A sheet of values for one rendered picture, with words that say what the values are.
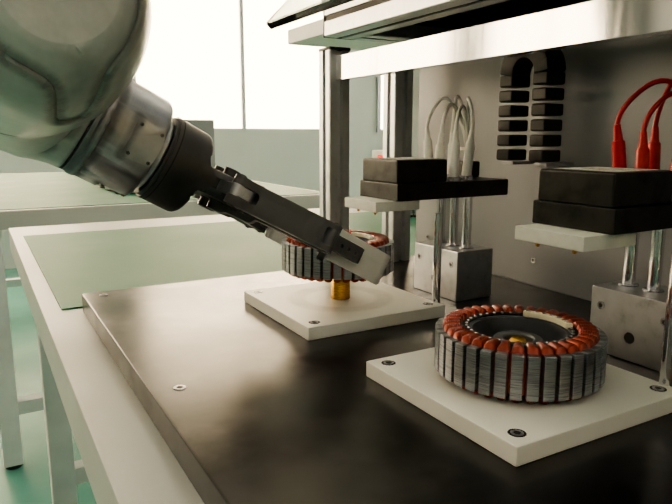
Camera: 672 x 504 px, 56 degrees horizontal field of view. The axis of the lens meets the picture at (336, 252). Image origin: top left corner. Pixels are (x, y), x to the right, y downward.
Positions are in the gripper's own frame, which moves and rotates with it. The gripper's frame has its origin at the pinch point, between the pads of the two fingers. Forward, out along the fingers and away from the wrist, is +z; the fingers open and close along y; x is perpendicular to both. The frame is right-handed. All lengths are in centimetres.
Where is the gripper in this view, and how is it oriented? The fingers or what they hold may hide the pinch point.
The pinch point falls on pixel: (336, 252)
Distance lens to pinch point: 63.1
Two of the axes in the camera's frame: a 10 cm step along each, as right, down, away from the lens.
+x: 4.3, -9.0, 0.8
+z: 7.6, 4.0, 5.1
